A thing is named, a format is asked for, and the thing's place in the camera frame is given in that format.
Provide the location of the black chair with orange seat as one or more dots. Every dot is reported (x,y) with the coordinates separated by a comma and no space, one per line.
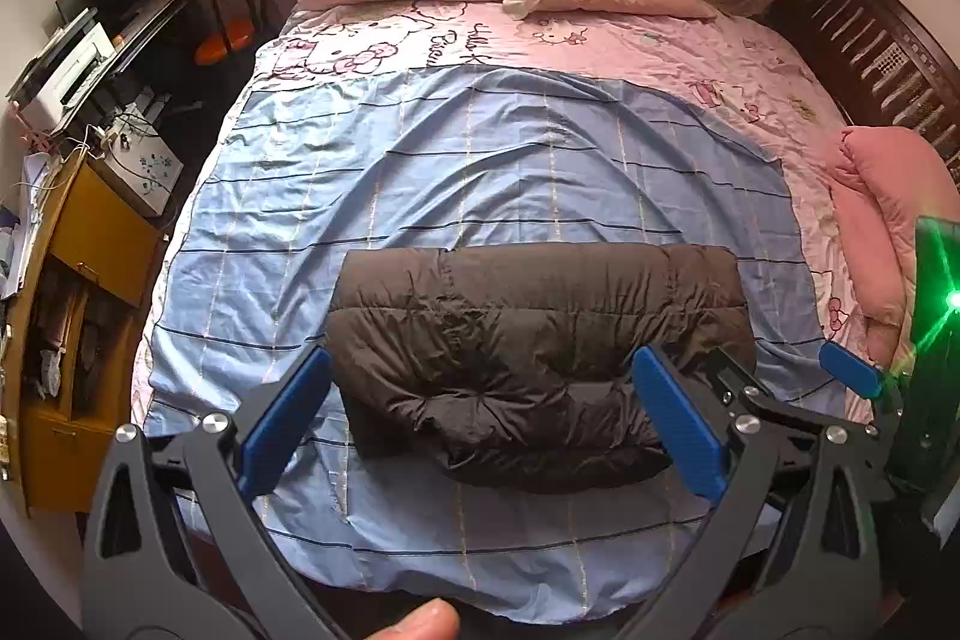
(232,36)

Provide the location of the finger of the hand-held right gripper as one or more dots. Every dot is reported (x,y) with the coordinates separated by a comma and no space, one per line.
(847,368)
(733,374)

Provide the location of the person's left hand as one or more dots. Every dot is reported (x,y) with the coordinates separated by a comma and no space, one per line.
(424,621)

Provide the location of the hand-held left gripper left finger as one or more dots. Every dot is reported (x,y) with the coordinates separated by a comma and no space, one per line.
(289,415)

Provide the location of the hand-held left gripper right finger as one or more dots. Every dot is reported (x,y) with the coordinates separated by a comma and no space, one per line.
(675,419)

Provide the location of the small white cup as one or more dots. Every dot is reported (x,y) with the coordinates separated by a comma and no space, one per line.
(516,4)

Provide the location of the blue striped sheet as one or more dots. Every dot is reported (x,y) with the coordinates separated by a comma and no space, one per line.
(375,175)

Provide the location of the pink printed bed sheet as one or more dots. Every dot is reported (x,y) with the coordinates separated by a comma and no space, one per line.
(600,44)

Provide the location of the white printer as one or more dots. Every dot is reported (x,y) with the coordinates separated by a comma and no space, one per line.
(64,63)

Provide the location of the black computer desk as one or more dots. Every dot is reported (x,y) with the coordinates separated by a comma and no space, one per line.
(154,18)

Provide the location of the yellow wooden cabinet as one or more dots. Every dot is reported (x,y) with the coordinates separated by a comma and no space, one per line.
(82,250)

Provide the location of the pile of papers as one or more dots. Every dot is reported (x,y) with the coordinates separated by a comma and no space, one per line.
(26,212)

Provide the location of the dark wooden headboard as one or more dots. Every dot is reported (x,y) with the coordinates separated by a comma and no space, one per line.
(862,33)

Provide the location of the white box with flower print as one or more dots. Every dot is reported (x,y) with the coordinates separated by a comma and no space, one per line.
(146,164)

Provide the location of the pink quilt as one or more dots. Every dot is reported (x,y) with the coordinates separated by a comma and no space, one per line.
(885,190)

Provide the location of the black puffer jacket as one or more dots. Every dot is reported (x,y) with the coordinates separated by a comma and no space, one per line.
(525,325)

